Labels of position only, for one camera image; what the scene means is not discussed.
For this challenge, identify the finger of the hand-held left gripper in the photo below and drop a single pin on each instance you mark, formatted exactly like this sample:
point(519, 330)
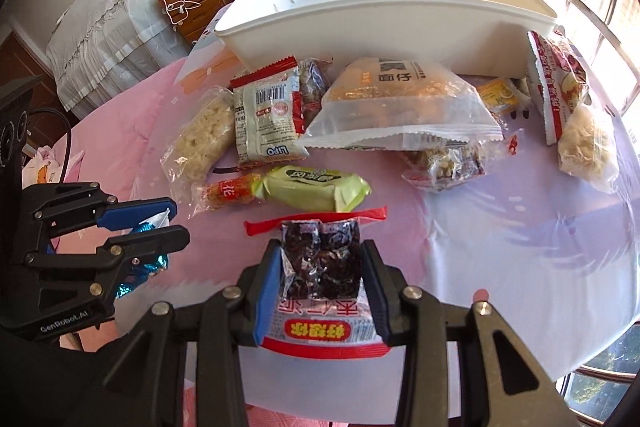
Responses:
point(135, 213)
point(150, 241)

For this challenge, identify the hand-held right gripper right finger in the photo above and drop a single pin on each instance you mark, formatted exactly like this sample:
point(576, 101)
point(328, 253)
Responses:
point(376, 297)

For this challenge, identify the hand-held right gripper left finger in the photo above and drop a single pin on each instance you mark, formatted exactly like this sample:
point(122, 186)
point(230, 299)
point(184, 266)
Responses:
point(265, 294)

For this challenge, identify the shiny blue foil packet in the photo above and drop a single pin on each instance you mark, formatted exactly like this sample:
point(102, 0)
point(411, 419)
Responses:
point(150, 266)

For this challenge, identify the dark date snack packet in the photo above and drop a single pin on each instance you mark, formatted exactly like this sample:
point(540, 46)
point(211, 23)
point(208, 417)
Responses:
point(320, 267)

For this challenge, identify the clear rice puff packet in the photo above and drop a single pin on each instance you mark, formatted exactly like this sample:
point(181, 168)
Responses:
point(200, 137)

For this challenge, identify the white red biscuit packet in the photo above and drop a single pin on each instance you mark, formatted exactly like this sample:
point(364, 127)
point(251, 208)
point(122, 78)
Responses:
point(270, 117)

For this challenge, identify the white plastic bin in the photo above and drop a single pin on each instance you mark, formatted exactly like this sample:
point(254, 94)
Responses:
point(350, 32)

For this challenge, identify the pink printed blanket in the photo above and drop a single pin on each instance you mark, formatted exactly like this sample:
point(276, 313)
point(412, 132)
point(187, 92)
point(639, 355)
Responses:
point(115, 132)

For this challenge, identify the orange red candy packet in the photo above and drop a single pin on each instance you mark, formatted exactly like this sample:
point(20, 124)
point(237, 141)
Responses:
point(225, 193)

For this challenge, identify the green snack packet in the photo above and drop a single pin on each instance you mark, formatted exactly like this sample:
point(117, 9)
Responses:
point(315, 187)

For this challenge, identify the clear nut candy packet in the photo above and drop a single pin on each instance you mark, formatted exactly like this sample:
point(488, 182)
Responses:
point(445, 167)

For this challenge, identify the white lace furniture cover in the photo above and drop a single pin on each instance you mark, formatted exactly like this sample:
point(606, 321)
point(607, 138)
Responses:
point(100, 32)

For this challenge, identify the large clear orange cracker bag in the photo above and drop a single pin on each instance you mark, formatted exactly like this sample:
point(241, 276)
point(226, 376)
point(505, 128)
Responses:
point(400, 102)

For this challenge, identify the dark nut snack packet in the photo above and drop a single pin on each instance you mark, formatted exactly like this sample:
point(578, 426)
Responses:
point(314, 84)

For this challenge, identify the small yellow snack packet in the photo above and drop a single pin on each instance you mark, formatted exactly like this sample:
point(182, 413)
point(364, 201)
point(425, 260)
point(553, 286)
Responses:
point(497, 97)

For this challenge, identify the clear white puffed snack packet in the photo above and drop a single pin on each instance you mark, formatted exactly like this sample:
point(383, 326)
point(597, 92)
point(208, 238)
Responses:
point(587, 147)

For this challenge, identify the red white snack packet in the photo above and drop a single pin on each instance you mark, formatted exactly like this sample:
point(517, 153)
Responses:
point(550, 77)

